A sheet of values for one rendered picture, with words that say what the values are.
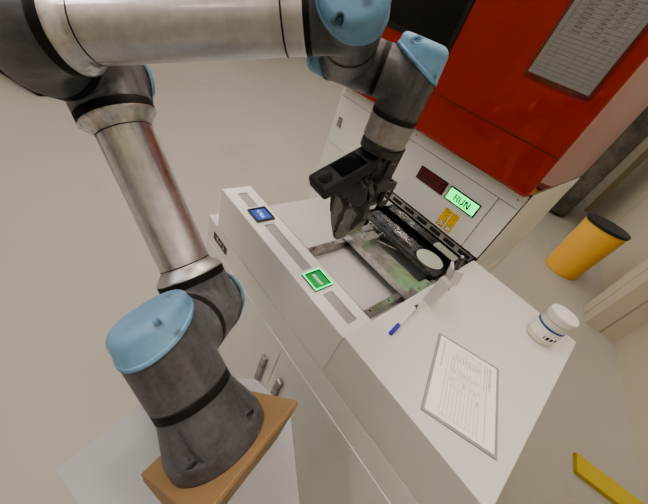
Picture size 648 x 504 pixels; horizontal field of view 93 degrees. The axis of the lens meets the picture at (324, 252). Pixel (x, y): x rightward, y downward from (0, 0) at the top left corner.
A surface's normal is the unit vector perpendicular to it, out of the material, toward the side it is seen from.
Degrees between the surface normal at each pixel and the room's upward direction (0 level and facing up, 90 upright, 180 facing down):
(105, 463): 0
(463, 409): 0
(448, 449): 0
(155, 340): 45
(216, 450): 33
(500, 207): 90
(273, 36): 108
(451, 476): 90
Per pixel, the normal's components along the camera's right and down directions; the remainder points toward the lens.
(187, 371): 0.63, -0.08
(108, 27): -0.02, 0.60
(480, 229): -0.73, 0.23
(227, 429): 0.57, -0.40
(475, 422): 0.31, -0.72
